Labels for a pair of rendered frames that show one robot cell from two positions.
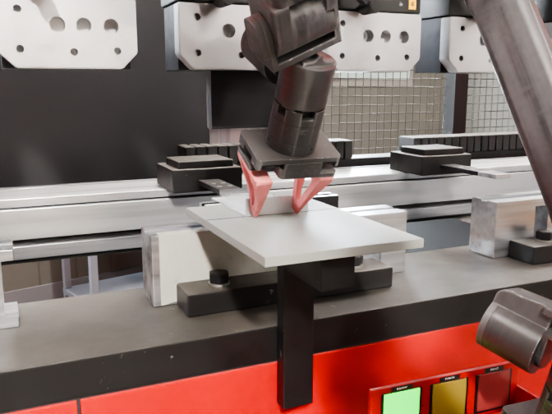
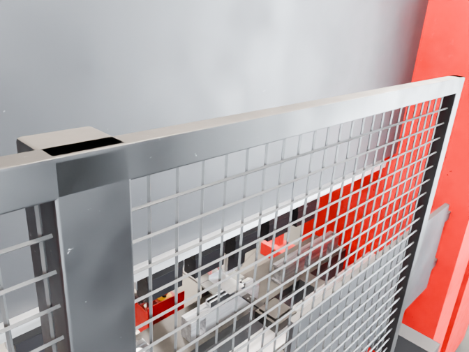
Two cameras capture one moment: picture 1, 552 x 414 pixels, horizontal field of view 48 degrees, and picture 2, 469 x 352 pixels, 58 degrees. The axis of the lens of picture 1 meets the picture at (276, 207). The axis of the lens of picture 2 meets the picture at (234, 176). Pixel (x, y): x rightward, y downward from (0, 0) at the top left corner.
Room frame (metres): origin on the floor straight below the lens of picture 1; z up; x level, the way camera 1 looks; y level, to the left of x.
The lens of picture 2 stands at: (2.19, -0.55, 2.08)
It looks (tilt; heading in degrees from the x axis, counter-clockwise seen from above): 22 degrees down; 157
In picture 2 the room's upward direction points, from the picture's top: 4 degrees clockwise
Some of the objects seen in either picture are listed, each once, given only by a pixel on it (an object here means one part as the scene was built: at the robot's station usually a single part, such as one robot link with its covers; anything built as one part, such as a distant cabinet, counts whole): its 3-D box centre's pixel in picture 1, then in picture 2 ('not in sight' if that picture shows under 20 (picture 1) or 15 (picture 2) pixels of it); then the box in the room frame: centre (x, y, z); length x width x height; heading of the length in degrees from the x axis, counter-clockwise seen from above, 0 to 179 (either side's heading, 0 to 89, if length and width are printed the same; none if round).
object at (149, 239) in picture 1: (281, 250); (222, 307); (0.87, -0.01, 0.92); 0.39 x 0.06 x 0.10; 114
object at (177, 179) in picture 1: (212, 177); (260, 304); (1.00, 0.10, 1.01); 0.26 x 0.12 x 0.05; 24
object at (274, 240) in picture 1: (292, 225); (209, 272); (0.72, -0.02, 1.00); 0.26 x 0.18 x 0.01; 24
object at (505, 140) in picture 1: (480, 141); not in sight; (1.53, -0.50, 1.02); 0.44 x 0.06 x 0.04; 114
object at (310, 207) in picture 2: not in sight; (300, 203); (0.68, 0.43, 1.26); 0.15 x 0.09 x 0.17; 114
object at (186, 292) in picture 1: (289, 284); not in sight; (0.81, -0.02, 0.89); 0.30 x 0.05 x 0.03; 114
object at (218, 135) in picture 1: (244, 107); (234, 260); (0.85, 0.04, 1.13); 0.10 x 0.02 x 0.10; 114
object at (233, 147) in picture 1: (268, 151); not in sight; (1.30, 0.02, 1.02); 0.37 x 0.06 x 0.04; 114
